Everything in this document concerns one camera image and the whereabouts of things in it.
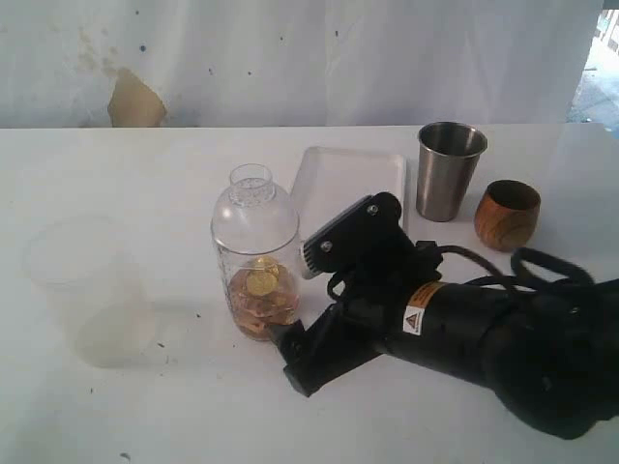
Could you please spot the stainless steel cup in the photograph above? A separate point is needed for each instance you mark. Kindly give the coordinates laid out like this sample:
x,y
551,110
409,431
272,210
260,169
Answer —
x,y
449,153

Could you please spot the brown wooden cup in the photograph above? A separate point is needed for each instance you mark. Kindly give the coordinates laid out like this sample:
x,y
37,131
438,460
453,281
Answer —
x,y
507,215

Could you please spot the white square tray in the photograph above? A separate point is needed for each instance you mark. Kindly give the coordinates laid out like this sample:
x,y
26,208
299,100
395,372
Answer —
x,y
329,180

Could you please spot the clear shaker dome lid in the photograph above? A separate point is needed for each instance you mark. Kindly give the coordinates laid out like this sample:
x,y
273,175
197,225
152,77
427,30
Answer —
x,y
254,215

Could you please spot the translucent plastic cup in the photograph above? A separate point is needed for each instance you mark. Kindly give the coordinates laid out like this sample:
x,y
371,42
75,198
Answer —
x,y
92,285

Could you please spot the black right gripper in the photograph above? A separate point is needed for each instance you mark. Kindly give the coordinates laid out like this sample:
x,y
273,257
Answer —
x,y
368,296

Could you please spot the clear shaker body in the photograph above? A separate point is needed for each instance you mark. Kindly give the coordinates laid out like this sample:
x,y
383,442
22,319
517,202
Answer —
x,y
231,262

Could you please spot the gold coin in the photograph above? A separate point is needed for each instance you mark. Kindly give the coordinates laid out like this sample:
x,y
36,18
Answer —
x,y
261,283

